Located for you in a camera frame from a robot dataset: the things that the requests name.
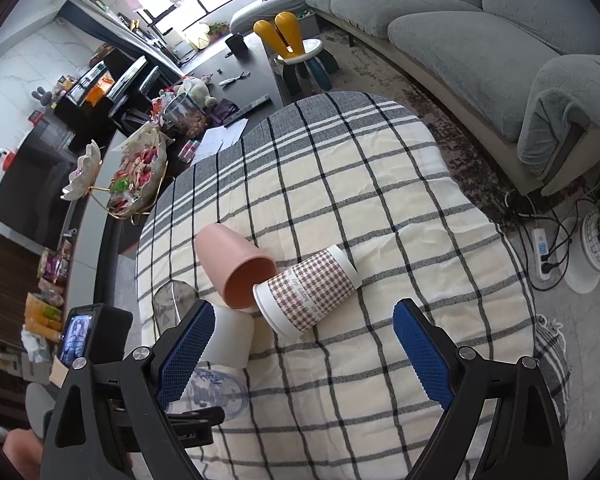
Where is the white paper sheet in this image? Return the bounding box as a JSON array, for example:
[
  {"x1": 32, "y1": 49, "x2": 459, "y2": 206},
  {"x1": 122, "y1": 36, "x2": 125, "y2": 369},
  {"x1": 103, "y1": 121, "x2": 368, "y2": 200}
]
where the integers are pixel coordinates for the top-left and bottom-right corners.
[{"x1": 192, "y1": 118, "x2": 248, "y2": 165}]

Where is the pink plastic cup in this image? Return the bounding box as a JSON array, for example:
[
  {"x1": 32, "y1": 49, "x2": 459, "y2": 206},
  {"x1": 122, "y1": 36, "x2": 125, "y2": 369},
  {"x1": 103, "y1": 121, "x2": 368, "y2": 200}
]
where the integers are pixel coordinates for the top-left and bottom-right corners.
[{"x1": 194, "y1": 223, "x2": 277, "y2": 310}]

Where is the checkered paper cup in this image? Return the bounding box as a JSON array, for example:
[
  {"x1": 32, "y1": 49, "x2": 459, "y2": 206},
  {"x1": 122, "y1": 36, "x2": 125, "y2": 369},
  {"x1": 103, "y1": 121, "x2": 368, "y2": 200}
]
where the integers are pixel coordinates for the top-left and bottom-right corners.
[{"x1": 252, "y1": 245, "x2": 362, "y2": 340}]

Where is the grey transparent square cup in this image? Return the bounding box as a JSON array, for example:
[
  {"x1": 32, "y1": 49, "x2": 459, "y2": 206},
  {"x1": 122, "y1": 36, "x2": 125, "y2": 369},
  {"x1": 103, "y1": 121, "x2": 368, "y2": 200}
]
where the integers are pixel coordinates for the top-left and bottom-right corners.
[{"x1": 151, "y1": 280, "x2": 198, "y2": 335}]

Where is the clear plastic cup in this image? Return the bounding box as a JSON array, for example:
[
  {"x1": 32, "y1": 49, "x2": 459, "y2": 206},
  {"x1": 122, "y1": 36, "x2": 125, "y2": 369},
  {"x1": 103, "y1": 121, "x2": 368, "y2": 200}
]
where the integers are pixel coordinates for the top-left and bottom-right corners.
[{"x1": 166, "y1": 367, "x2": 248, "y2": 420}]

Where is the plaid tablecloth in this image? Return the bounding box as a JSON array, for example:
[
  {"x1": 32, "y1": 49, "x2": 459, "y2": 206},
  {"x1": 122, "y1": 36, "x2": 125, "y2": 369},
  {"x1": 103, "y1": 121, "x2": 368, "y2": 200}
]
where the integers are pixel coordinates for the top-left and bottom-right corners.
[{"x1": 136, "y1": 92, "x2": 570, "y2": 479}]

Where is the flat screen television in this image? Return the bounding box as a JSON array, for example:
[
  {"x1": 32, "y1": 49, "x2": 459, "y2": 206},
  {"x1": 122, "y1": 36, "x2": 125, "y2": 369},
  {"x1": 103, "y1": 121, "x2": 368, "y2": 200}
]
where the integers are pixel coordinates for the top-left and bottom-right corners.
[{"x1": 0, "y1": 126, "x2": 78, "y2": 248}]

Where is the white tv cabinet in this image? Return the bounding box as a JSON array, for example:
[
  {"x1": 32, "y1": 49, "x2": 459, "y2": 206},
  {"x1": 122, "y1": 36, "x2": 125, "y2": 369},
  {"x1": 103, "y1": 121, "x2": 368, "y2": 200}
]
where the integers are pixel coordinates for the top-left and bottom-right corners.
[{"x1": 65, "y1": 133, "x2": 124, "y2": 312}]

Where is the white electric heater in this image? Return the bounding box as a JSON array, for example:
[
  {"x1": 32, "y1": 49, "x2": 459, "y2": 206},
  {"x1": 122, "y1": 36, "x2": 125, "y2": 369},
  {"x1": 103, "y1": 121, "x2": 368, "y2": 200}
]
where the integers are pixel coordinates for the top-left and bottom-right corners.
[{"x1": 565, "y1": 199, "x2": 600, "y2": 295}]

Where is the black upright piano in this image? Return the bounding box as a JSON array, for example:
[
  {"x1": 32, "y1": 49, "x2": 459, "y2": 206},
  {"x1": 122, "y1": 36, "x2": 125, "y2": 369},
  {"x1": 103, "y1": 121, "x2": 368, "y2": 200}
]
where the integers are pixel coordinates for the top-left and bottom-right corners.
[{"x1": 53, "y1": 48, "x2": 169, "y2": 133}]

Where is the black remote control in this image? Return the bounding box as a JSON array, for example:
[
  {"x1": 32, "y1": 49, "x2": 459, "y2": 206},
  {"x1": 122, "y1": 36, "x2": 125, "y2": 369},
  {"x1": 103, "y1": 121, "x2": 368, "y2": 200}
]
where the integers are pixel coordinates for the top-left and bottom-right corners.
[{"x1": 223, "y1": 94, "x2": 271, "y2": 127}]

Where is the person's left hand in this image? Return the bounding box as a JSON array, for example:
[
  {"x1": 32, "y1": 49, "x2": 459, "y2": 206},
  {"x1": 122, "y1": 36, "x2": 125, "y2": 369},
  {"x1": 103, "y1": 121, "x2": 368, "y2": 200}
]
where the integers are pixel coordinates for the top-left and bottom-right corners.
[{"x1": 3, "y1": 429, "x2": 43, "y2": 480}]

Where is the clear jar of nuts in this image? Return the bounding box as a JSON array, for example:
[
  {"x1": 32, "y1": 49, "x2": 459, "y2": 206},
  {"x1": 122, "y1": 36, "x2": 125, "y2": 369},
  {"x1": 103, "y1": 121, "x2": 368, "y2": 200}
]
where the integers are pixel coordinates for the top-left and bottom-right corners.
[{"x1": 162, "y1": 93, "x2": 210, "y2": 140}]

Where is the grey sectional sofa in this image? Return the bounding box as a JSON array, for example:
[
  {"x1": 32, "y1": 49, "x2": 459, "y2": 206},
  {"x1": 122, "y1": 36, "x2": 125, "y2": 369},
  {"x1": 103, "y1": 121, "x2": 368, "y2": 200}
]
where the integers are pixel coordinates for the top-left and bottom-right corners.
[{"x1": 230, "y1": 0, "x2": 600, "y2": 195}]

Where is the white cup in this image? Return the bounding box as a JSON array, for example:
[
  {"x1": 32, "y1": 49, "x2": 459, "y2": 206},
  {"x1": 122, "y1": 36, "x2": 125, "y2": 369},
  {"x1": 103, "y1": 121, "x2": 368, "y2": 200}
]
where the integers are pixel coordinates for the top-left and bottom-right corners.
[{"x1": 200, "y1": 306, "x2": 254, "y2": 370}]

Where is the white power strip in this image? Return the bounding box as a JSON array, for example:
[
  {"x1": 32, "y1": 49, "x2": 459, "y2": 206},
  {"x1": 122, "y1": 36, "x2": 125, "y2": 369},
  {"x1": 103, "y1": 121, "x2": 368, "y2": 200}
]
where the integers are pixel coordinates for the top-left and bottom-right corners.
[{"x1": 531, "y1": 228, "x2": 552, "y2": 282}]

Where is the yellow rabbit ear stool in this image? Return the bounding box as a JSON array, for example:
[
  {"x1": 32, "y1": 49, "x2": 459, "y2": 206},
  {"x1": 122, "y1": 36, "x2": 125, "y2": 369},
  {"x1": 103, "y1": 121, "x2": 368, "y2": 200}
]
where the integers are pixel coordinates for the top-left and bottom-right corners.
[{"x1": 252, "y1": 11, "x2": 339, "y2": 96}]

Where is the black coffee table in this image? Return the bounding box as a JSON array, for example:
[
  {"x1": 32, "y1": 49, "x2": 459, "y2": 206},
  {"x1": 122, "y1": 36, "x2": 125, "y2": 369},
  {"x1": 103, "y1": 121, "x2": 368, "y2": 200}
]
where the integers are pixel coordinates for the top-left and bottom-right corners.
[{"x1": 92, "y1": 31, "x2": 294, "y2": 306}]

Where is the potted plant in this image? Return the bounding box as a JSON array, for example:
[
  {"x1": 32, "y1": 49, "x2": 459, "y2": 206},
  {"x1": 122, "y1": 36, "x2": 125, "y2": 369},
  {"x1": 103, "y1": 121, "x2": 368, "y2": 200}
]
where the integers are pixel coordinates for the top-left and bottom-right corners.
[{"x1": 209, "y1": 22, "x2": 230, "y2": 44}]

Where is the orange snack bag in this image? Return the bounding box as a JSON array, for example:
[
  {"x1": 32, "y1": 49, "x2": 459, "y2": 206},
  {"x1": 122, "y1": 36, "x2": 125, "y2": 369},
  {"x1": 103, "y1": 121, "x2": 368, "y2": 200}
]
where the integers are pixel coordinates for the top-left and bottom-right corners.
[{"x1": 24, "y1": 292, "x2": 62, "y2": 344}]

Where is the black mug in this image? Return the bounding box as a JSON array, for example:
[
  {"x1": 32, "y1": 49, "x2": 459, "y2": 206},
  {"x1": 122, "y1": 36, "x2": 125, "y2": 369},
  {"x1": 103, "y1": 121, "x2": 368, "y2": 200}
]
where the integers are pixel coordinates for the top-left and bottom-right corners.
[{"x1": 225, "y1": 34, "x2": 249, "y2": 58}]

